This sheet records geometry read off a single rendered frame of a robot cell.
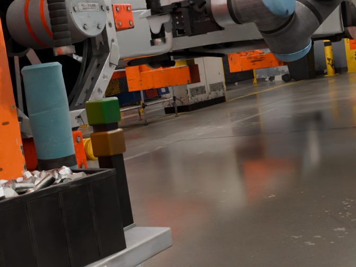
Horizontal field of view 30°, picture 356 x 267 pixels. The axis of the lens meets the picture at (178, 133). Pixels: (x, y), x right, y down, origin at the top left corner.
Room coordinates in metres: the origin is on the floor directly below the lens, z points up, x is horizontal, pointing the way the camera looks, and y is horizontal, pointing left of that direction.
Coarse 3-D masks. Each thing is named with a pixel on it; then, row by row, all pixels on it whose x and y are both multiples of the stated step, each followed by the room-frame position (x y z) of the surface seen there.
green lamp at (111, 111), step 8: (88, 104) 1.03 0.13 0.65; (96, 104) 1.02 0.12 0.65; (104, 104) 1.01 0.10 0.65; (112, 104) 1.03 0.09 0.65; (88, 112) 1.03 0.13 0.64; (96, 112) 1.02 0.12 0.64; (104, 112) 1.01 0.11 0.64; (112, 112) 1.03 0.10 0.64; (88, 120) 1.03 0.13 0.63; (96, 120) 1.02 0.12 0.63; (104, 120) 1.01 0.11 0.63; (112, 120) 1.02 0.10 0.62; (120, 120) 1.04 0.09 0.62
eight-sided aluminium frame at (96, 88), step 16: (112, 16) 1.83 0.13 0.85; (112, 32) 1.82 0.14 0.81; (96, 48) 1.83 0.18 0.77; (112, 48) 1.81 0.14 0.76; (96, 64) 1.82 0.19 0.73; (112, 64) 1.80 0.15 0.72; (96, 80) 1.75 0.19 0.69; (80, 96) 1.74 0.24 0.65; (96, 96) 1.73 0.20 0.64; (80, 112) 1.67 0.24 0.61
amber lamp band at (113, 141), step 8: (120, 128) 1.04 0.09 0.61; (96, 136) 1.03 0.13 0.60; (104, 136) 1.02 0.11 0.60; (112, 136) 1.02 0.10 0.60; (120, 136) 1.04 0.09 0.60; (96, 144) 1.03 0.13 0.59; (104, 144) 1.02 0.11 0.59; (112, 144) 1.02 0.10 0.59; (120, 144) 1.03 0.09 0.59; (96, 152) 1.03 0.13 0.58; (104, 152) 1.02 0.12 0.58; (112, 152) 1.02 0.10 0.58; (120, 152) 1.03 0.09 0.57
